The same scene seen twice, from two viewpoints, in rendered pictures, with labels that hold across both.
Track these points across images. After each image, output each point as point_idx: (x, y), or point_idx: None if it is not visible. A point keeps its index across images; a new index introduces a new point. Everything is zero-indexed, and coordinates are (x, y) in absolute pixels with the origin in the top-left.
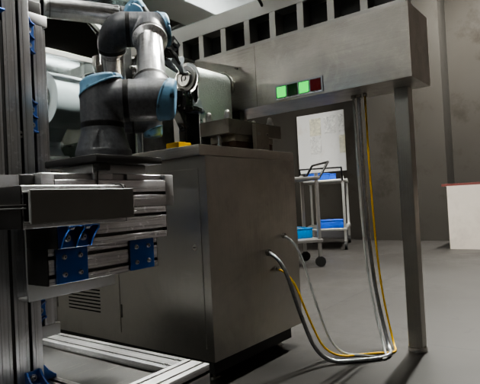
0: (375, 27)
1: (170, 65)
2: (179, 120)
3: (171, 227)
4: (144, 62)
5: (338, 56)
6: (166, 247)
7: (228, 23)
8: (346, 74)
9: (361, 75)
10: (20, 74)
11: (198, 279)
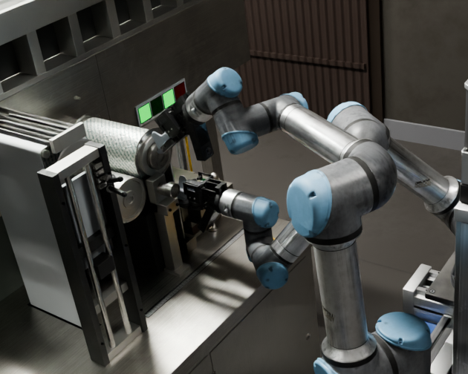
0: (221, 12)
1: (171, 146)
2: (214, 218)
3: (285, 340)
4: (439, 176)
5: (195, 51)
6: (281, 366)
7: (42, 21)
8: (203, 70)
9: (216, 68)
10: None
11: (311, 361)
